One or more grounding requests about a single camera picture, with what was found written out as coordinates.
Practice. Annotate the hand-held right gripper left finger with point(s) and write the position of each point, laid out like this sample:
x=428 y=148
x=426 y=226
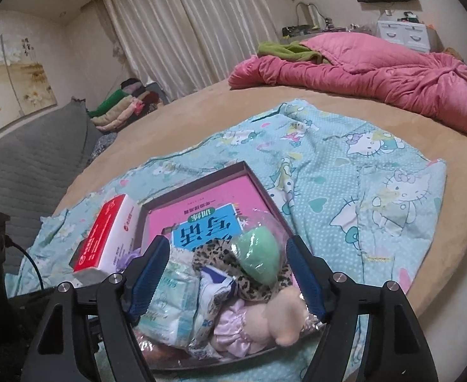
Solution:
x=147 y=282

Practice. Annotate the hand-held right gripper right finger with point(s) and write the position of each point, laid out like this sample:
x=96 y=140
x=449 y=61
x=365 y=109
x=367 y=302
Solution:
x=307 y=278

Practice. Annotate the green white wet wipes pack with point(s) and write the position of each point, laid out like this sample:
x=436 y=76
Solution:
x=169 y=300

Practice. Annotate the cream plush toy pink dress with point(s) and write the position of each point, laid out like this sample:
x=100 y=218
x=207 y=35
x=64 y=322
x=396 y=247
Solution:
x=281 y=318

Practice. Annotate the green sponge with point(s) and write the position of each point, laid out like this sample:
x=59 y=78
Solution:
x=257 y=258

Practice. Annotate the white blue plastic packet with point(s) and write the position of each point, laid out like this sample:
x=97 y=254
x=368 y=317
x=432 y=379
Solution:
x=214 y=288

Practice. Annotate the leopard print scrunchie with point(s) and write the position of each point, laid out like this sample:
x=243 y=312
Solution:
x=213 y=256

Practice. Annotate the shallow purple box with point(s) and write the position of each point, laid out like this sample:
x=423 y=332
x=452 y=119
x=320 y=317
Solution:
x=197 y=185

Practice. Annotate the red tissue box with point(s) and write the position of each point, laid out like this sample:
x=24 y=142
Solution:
x=110 y=230

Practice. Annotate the grey quilted headboard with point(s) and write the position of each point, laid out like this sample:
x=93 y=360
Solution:
x=26 y=175

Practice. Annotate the pink and blue book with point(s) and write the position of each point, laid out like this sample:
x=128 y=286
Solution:
x=201 y=207

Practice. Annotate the blue cartoon cat printed blanket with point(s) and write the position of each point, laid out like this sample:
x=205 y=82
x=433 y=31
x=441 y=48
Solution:
x=356 y=191

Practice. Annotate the dark floral cloth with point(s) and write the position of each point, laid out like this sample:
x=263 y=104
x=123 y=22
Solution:
x=102 y=147

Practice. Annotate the round tan bed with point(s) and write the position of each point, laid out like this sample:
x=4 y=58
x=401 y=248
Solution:
x=201 y=115

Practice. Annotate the stack of folded clothes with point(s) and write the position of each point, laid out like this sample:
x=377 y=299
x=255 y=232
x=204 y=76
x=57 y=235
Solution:
x=122 y=107

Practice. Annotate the pink quilt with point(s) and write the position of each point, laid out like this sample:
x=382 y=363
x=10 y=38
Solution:
x=376 y=75

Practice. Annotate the green cloth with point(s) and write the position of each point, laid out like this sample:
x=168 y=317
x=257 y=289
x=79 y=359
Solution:
x=285 y=51

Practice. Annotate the cluttered side table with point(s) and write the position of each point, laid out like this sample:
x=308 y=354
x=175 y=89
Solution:
x=329 y=31

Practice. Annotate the grey handbag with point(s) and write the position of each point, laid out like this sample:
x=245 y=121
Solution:
x=308 y=16

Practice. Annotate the white curtain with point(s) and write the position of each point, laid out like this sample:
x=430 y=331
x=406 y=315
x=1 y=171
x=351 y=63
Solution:
x=193 y=24

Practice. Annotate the white drawer cabinet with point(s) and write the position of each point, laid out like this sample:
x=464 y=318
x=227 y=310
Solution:
x=404 y=34

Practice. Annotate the flower wall painting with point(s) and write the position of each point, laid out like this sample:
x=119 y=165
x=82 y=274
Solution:
x=14 y=83

